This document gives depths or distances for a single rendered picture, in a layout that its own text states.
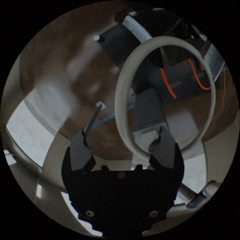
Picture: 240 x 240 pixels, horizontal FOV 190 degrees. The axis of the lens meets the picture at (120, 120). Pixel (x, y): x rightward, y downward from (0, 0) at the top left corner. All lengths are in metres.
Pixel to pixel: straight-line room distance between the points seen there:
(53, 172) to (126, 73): 6.40
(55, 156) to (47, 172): 1.51
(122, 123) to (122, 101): 0.05
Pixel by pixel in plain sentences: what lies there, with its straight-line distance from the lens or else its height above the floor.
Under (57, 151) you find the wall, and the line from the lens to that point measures 6.16.
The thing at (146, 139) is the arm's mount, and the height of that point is 0.93.
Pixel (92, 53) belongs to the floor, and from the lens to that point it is 1.53.
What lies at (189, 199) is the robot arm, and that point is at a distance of 0.71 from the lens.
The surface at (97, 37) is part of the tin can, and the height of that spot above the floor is 0.14.
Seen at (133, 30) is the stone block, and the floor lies 0.74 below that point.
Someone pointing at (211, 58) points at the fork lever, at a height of 1.06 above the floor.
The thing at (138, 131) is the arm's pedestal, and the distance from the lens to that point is 0.86.
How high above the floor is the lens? 1.34
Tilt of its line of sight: 41 degrees down
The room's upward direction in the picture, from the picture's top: 165 degrees counter-clockwise
